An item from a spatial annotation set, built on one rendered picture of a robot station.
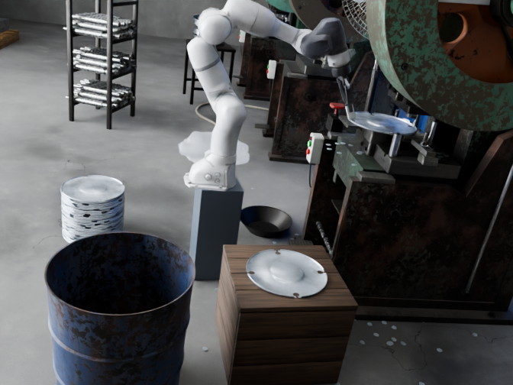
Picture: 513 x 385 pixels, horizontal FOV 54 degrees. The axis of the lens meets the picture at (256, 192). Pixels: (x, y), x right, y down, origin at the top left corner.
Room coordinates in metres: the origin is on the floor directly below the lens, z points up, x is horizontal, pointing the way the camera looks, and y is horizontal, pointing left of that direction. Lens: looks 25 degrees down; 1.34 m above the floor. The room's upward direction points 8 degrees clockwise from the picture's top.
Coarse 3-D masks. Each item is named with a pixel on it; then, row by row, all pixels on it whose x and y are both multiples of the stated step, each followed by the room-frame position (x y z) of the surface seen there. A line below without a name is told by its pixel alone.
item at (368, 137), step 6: (342, 120) 2.06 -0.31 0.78; (348, 120) 2.06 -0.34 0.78; (348, 126) 1.99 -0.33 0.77; (354, 126) 1.99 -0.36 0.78; (366, 132) 2.08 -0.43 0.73; (372, 132) 2.03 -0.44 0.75; (378, 132) 2.03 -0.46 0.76; (366, 138) 2.07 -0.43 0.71; (372, 138) 2.03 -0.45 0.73; (378, 138) 2.03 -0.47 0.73; (384, 138) 2.03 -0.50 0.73; (360, 144) 2.10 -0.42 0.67; (366, 144) 2.05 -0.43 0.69; (372, 144) 2.03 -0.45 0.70; (366, 150) 2.03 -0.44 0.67; (372, 150) 2.03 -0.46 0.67
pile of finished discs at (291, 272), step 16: (256, 256) 1.58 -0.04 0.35; (272, 256) 1.60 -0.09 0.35; (288, 256) 1.61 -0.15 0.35; (304, 256) 1.63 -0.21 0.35; (256, 272) 1.48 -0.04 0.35; (272, 272) 1.48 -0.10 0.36; (288, 272) 1.50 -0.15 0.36; (304, 272) 1.52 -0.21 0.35; (272, 288) 1.40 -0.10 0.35; (288, 288) 1.41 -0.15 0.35; (304, 288) 1.42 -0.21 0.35; (320, 288) 1.44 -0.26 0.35
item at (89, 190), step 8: (80, 176) 2.24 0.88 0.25; (88, 176) 2.26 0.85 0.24; (96, 176) 2.28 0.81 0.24; (104, 176) 2.29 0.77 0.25; (64, 184) 2.14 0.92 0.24; (72, 184) 2.15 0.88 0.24; (80, 184) 2.16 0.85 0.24; (88, 184) 2.16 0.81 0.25; (96, 184) 2.18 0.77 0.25; (104, 184) 2.20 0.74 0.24; (112, 184) 2.22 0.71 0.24; (120, 184) 2.23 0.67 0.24; (64, 192) 2.05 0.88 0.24; (72, 192) 2.07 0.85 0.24; (80, 192) 2.08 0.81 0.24; (88, 192) 2.08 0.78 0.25; (96, 192) 2.09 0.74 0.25; (104, 192) 2.11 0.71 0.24; (112, 192) 2.13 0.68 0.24; (120, 192) 2.14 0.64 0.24; (80, 200) 2.00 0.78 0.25; (88, 200) 2.02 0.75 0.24; (96, 200) 2.03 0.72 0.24; (104, 200) 2.04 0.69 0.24
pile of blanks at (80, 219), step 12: (72, 204) 2.02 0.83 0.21; (84, 204) 2.00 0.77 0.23; (96, 204) 2.01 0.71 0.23; (108, 204) 2.04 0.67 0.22; (120, 204) 2.11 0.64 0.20; (72, 216) 2.01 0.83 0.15; (84, 216) 2.00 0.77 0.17; (96, 216) 2.01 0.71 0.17; (108, 216) 2.04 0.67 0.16; (120, 216) 2.12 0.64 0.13; (72, 228) 2.02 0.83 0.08; (84, 228) 2.00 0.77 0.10; (96, 228) 2.02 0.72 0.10; (108, 228) 2.05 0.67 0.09; (120, 228) 2.13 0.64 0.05; (72, 240) 2.01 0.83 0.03
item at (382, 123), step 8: (360, 112) 2.20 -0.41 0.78; (368, 112) 2.22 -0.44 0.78; (360, 120) 2.08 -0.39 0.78; (368, 120) 2.08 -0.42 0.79; (376, 120) 2.10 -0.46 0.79; (384, 120) 2.12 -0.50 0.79; (392, 120) 2.16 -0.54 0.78; (400, 120) 2.18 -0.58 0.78; (368, 128) 1.96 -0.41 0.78; (376, 128) 1.99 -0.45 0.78; (384, 128) 2.00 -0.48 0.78; (392, 128) 2.02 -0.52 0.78; (400, 128) 2.04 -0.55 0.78; (408, 128) 2.06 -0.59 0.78; (416, 128) 2.06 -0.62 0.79
